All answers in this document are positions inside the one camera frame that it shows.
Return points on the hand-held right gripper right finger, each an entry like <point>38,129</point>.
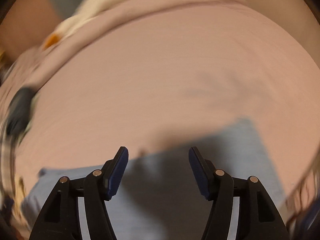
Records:
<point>200,177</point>

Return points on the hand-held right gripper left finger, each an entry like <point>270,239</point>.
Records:
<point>117,177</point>

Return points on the light blue denim pants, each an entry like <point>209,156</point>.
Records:
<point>237,145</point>

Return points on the plaid pillow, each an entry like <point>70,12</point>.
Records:
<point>4,152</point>

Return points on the pink bed sheet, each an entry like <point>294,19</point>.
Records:
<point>150,80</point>

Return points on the white goose plush toy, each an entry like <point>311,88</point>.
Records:
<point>85,15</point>

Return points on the pink duvet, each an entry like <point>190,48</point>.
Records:
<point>150,7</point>

